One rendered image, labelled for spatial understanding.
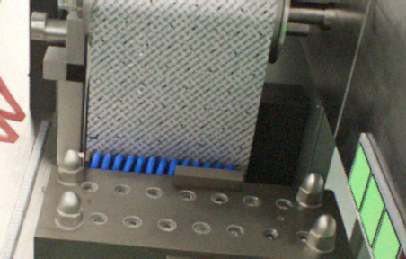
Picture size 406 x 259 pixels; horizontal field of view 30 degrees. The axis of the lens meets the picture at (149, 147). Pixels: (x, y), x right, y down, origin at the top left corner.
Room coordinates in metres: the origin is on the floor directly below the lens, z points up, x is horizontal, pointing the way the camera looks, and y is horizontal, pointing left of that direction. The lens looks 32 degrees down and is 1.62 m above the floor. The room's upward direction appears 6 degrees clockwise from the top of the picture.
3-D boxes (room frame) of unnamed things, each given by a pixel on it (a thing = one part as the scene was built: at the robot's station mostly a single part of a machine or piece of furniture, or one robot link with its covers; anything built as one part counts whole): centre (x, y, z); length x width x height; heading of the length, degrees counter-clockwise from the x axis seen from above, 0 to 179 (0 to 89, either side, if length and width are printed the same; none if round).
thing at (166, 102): (0.92, -0.03, 1.12); 0.23 x 0.01 x 0.18; 91
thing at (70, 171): (0.84, 0.10, 1.05); 0.04 x 0.04 x 0.04
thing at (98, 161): (0.89, -0.03, 1.03); 0.21 x 0.04 x 0.03; 91
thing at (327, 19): (0.98, -0.19, 1.25); 0.07 x 0.04 x 0.04; 91
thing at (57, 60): (1.01, 0.14, 1.05); 0.06 x 0.05 x 0.31; 91
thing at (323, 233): (0.76, -0.23, 1.05); 0.04 x 0.04 x 0.04
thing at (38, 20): (1.01, 0.18, 1.18); 0.04 x 0.02 x 0.04; 1
